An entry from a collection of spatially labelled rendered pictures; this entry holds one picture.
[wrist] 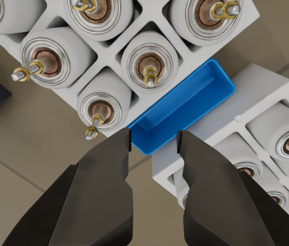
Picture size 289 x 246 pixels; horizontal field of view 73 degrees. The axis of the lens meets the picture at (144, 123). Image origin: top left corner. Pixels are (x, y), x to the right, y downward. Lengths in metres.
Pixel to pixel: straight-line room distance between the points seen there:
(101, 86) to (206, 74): 0.35
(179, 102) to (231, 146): 0.22
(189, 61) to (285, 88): 0.21
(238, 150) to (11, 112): 0.68
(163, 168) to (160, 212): 0.44
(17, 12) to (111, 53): 0.16
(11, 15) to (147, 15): 0.21
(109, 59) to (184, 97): 0.30
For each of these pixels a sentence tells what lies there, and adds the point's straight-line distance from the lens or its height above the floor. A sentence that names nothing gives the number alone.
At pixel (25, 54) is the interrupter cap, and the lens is 0.38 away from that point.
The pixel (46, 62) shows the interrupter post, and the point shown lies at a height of 0.27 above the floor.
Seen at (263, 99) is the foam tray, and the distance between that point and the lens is 0.50.
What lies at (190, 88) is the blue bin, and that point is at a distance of 0.62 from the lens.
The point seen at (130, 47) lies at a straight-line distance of 0.33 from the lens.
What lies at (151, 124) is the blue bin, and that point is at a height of 0.00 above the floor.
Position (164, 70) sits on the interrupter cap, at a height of 0.25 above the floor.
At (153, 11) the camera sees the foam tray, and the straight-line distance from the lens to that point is 0.40.
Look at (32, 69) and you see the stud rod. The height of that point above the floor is 0.30.
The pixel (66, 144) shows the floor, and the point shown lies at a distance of 0.76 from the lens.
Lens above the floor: 0.58
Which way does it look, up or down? 62 degrees down
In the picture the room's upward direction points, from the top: 179 degrees counter-clockwise
